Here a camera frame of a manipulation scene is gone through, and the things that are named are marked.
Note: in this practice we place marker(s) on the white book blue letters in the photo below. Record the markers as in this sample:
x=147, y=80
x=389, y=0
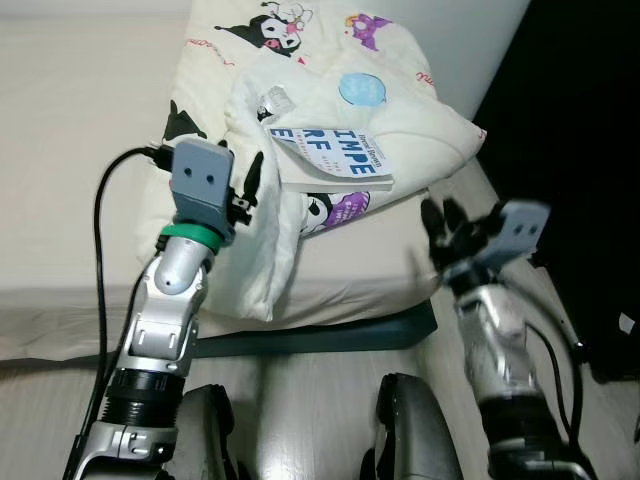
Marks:
x=340, y=150

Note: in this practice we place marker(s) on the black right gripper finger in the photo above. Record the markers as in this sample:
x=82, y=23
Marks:
x=433, y=228
x=461, y=222

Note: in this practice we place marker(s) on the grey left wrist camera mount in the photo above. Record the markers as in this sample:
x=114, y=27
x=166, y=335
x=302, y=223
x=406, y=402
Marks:
x=200, y=175

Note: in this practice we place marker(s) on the cream cartoon print quilt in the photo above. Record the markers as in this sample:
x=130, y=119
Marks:
x=420, y=140

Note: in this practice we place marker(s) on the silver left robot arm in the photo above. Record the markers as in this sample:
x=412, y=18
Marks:
x=160, y=300

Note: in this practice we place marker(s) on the black wardrobe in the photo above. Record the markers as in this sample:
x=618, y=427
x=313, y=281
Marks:
x=580, y=150

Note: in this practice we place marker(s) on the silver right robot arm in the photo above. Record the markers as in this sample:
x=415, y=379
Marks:
x=510, y=360

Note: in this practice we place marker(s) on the robot right leg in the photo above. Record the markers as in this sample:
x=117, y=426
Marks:
x=415, y=430

